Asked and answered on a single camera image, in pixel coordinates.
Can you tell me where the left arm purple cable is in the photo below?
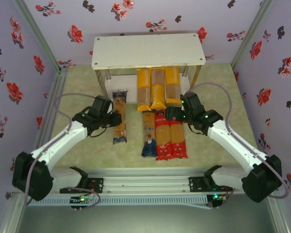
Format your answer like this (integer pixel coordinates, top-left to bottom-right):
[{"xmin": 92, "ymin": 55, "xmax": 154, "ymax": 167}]
[{"xmin": 24, "ymin": 93, "xmax": 112, "ymax": 210}]

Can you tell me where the yellow pasta bag print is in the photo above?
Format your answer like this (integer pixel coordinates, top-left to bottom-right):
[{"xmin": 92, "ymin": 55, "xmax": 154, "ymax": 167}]
[{"xmin": 150, "ymin": 67, "xmax": 167, "ymax": 110}]

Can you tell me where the blue pasta bag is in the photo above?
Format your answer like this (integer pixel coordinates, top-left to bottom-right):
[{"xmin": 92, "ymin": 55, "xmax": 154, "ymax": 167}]
[
  {"xmin": 112, "ymin": 90, "xmax": 129, "ymax": 145},
  {"xmin": 141, "ymin": 111, "xmax": 157, "ymax": 158}
]

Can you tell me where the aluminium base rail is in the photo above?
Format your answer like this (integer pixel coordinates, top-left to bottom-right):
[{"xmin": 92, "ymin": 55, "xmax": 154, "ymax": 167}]
[{"xmin": 14, "ymin": 166, "xmax": 280, "ymax": 195}]

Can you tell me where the white two-tier shelf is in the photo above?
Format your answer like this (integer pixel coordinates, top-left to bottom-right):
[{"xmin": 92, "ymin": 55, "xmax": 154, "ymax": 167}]
[{"xmin": 91, "ymin": 33, "xmax": 206, "ymax": 108}]

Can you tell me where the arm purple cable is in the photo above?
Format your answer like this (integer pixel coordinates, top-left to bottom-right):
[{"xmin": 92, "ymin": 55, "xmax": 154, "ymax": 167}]
[
  {"xmin": 185, "ymin": 82, "xmax": 290, "ymax": 210},
  {"xmin": 24, "ymin": 93, "xmax": 112, "ymax": 210}
]

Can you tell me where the yellow pasta bag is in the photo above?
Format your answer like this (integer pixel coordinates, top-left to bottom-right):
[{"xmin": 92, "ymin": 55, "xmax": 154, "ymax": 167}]
[
  {"xmin": 164, "ymin": 66, "xmax": 183, "ymax": 107},
  {"xmin": 136, "ymin": 68, "xmax": 153, "ymax": 113}
]

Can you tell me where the aluminium corner post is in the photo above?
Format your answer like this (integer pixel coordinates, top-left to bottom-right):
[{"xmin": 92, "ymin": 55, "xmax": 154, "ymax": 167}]
[
  {"xmin": 229, "ymin": 0, "xmax": 274, "ymax": 71},
  {"xmin": 13, "ymin": 0, "xmax": 62, "ymax": 71}
]

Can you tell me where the red spaghetti bag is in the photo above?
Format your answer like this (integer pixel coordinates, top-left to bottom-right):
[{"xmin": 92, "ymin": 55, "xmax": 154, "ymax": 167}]
[
  {"xmin": 154, "ymin": 109, "xmax": 174, "ymax": 161},
  {"xmin": 169, "ymin": 118, "xmax": 189, "ymax": 159}
]

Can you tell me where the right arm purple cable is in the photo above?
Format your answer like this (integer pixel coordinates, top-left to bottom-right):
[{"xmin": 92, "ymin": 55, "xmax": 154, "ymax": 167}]
[{"xmin": 185, "ymin": 82, "xmax": 290, "ymax": 210}]

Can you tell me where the aluminium side rail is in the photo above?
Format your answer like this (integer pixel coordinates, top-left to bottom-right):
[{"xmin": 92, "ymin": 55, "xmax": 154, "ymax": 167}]
[{"xmin": 33, "ymin": 67, "xmax": 70, "ymax": 151}]

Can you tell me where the white slotted cable duct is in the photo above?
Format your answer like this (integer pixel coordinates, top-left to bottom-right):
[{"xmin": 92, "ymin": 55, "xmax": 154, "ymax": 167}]
[{"xmin": 26, "ymin": 196, "xmax": 208, "ymax": 207}]

